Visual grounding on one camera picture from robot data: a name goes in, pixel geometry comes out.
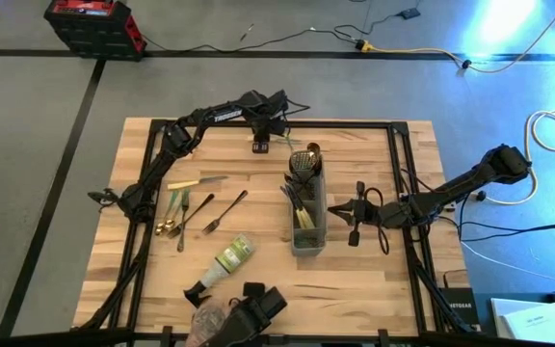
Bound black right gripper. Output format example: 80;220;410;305
327;181;398;248

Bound grey plastic silverware basket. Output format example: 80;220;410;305
287;148;328;257

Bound dark metal fork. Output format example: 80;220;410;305
279;184;302;211

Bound green-labelled spray bottle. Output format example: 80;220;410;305
183;233;257;308

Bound black handheld device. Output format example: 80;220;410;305
209;281;289;347

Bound black Netgear box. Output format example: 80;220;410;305
438;286;482;330

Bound dark storage box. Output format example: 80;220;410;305
473;290;555;347

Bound person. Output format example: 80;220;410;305
190;298;240;347

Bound red and black toolbox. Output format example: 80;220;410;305
43;0;148;63

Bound white booklet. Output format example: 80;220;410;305
490;297;555;346

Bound black floor cable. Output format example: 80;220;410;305
141;9;407;54

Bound black-handled gold spoon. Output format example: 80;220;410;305
165;193;216;240

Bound yellow extension cable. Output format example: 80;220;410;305
354;0;555;75

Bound black cable bundle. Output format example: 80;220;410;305
454;201;555;243

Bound thin white cable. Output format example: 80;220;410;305
460;240;555;285

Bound black arm base cable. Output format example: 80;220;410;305
87;187;116;214

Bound cream coiled cable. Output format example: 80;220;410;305
484;106;555;206

